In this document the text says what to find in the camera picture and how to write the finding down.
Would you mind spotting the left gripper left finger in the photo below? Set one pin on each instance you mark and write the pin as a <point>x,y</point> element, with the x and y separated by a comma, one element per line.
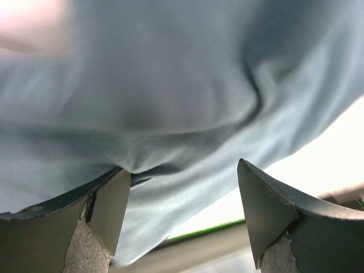
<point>75,232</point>

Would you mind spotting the blue-grey t shirt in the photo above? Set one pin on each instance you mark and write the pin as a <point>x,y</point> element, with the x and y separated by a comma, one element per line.
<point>174,92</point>

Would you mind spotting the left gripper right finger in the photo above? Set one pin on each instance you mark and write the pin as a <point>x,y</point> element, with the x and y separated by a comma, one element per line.
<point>291,231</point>

